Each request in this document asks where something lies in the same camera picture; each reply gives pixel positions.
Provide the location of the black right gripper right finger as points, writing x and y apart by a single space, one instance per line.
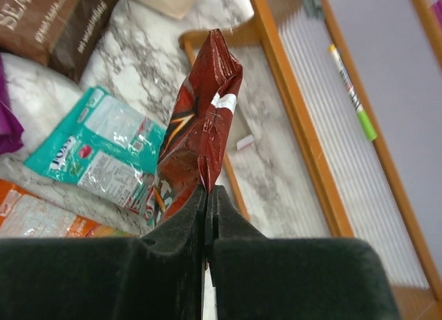
256 277

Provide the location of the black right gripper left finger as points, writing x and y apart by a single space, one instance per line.
158 276

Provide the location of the red chip bag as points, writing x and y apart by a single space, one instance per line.
195 141

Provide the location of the brown sea salt snack bag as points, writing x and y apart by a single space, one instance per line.
58 34

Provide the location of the teal snack bag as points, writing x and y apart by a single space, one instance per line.
106 147

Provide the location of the orange snack bag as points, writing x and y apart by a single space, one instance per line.
23 214

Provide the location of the purple raisin snack bag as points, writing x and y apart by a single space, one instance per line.
11 128

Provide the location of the green marker pen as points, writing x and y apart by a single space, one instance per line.
362 115

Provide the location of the wooden shelf rack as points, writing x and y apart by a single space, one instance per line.
311 171

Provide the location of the pink marker pen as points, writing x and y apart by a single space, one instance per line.
437 9

